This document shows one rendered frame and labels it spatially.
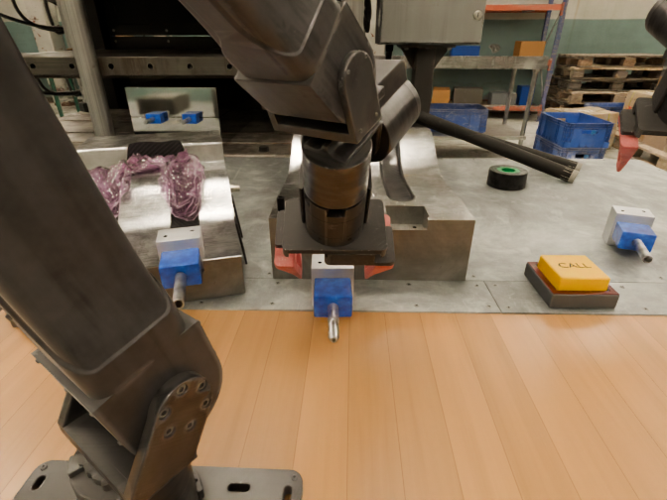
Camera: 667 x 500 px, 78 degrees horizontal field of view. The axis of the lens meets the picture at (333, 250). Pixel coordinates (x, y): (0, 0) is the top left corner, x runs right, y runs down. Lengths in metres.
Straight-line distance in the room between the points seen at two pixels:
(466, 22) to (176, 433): 1.29
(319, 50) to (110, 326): 0.18
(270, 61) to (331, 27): 0.04
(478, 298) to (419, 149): 0.33
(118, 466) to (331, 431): 0.17
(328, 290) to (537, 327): 0.24
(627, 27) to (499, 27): 1.75
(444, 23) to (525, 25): 6.03
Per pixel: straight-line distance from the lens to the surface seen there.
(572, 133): 4.24
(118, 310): 0.21
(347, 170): 0.32
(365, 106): 0.30
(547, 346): 0.51
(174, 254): 0.51
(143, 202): 0.66
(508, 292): 0.58
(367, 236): 0.40
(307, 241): 0.40
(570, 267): 0.59
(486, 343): 0.48
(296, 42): 0.25
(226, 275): 0.53
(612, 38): 7.79
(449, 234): 0.54
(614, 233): 0.76
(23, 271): 0.19
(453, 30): 1.38
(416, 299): 0.53
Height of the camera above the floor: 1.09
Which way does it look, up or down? 28 degrees down
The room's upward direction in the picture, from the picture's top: straight up
